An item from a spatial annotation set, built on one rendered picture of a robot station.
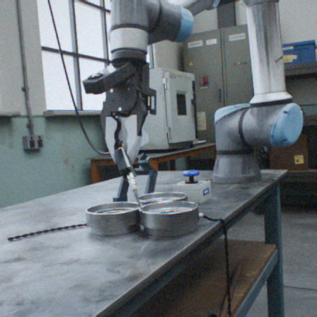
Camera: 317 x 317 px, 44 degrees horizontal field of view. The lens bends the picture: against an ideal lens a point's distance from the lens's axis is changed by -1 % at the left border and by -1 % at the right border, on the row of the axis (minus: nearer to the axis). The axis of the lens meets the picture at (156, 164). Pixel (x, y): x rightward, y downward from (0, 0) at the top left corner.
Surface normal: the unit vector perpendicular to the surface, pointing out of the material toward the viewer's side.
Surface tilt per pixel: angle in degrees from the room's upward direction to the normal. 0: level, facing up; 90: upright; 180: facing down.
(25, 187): 90
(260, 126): 95
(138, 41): 87
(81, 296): 0
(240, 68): 90
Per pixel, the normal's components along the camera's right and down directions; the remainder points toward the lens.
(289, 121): 0.66, 0.15
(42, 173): 0.88, -0.01
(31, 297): -0.07, -0.99
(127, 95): -0.48, -0.02
